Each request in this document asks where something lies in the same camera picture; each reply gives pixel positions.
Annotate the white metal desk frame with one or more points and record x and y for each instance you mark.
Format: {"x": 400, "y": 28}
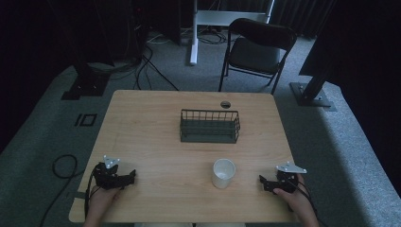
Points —
{"x": 194, "y": 47}

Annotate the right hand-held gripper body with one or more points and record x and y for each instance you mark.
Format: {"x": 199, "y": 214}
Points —
{"x": 286, "y": 183}

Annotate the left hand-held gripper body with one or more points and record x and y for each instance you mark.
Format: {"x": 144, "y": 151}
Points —
{"x": 105, "y": 178}

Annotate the person's left hand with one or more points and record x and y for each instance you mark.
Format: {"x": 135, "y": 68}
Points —
{"x": 99, "y": 203}

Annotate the white cup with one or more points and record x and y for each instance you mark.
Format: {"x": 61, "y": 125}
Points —
{"x": 223, "y": 176}

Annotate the black folding chair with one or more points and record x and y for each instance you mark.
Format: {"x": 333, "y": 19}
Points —
{"x": 257, "y": 55}

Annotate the person's right hand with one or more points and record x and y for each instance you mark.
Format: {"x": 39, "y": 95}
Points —
{"x": 298, "y": 203}

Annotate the black stand with base plate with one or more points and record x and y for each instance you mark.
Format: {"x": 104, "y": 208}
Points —
{"x": 86, "y": 85}
{"x": 310, "y": 96}

